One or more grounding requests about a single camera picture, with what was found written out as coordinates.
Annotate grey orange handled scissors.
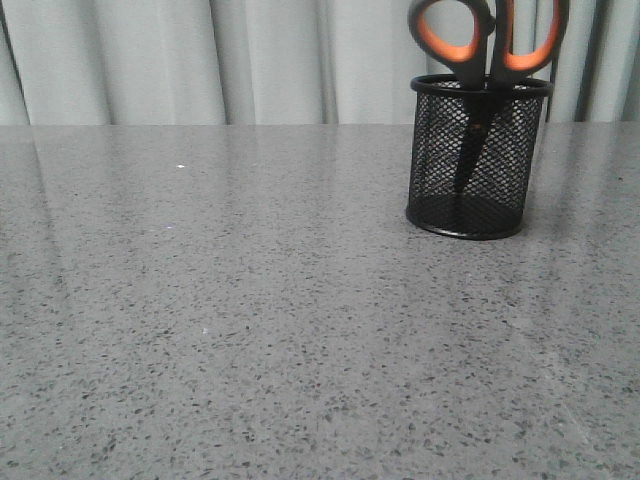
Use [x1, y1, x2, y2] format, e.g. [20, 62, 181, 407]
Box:
[407, 1, 570, 194]

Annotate black mesh pen bucket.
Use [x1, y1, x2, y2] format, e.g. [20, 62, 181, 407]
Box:
[405, 74, 553, 240]

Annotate grey white curtain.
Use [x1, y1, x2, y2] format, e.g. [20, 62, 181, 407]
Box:
[0, 0, 640, 126]

